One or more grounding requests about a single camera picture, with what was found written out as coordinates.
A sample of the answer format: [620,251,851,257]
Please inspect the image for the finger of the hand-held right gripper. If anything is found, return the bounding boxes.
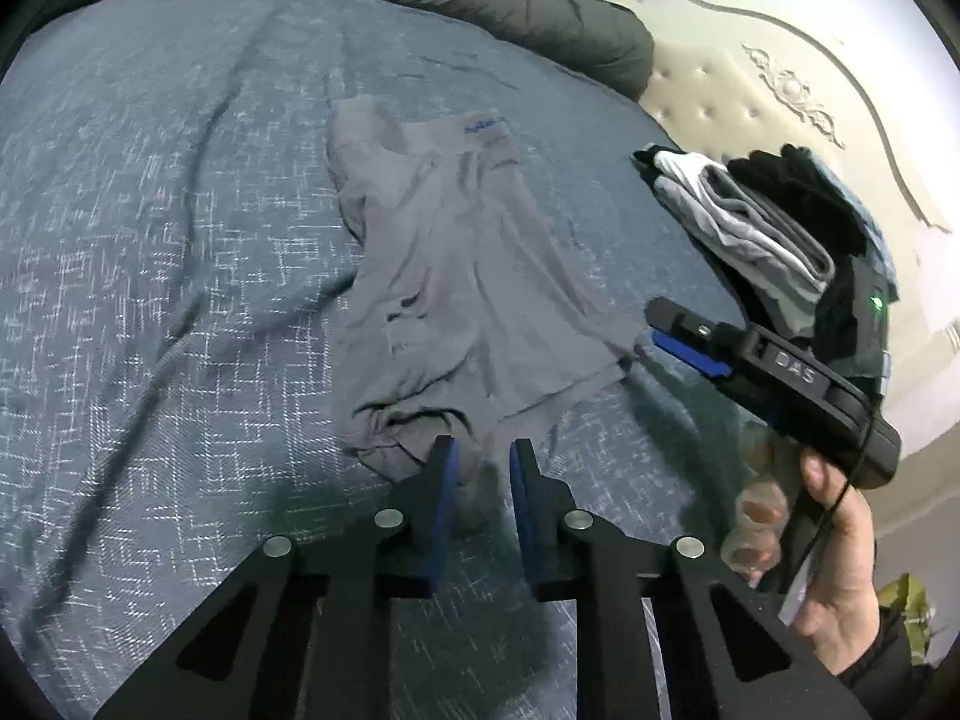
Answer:
[646,297,751,350]
[651,330,734,378]

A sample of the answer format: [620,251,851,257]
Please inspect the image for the person's right hand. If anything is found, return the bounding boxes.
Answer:
[724,424,880,680]

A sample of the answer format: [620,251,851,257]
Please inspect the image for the cream tufted headboard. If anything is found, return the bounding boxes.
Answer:
[606,0,960,466]

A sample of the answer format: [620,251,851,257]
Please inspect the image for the bed with blue-grey sheet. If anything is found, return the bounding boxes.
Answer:
[0,0,758,720]

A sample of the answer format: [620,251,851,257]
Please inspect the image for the white and grey garment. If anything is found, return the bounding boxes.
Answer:
[634,148,837,335]

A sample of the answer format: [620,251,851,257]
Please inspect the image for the green and yellow object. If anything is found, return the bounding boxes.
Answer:
[877,574,932,662]

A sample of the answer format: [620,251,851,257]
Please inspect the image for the person's right forearm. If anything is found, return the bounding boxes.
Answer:
[825,604,938,720]

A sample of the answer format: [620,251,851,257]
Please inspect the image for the grey boxer shorts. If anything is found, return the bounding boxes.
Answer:
[326,96,646,537]

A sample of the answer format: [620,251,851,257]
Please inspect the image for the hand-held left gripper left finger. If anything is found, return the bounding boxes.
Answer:
[94,435,460,720]

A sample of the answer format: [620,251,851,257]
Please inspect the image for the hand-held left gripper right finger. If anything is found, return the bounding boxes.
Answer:
[508,437,875,720]

